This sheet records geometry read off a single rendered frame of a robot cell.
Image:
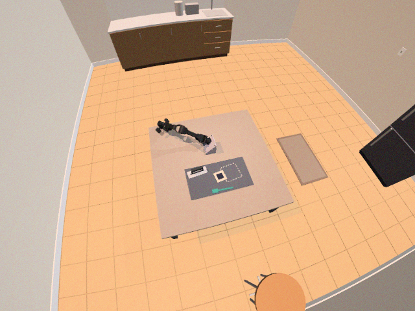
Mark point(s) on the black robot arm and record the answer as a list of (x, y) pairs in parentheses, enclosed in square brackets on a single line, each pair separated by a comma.
[(183, 130)]

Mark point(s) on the beige tile with dark rectangle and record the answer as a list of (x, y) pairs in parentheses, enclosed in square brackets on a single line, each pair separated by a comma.
[(220, 176)]

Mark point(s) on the grey flat mat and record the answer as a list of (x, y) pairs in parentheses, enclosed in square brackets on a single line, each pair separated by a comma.
[(235, 171)]

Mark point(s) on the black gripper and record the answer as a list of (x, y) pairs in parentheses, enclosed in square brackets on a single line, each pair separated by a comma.
[(160, 128)]

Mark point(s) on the green small trowel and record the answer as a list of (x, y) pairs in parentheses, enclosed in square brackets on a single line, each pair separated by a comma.
[(217, 191)]

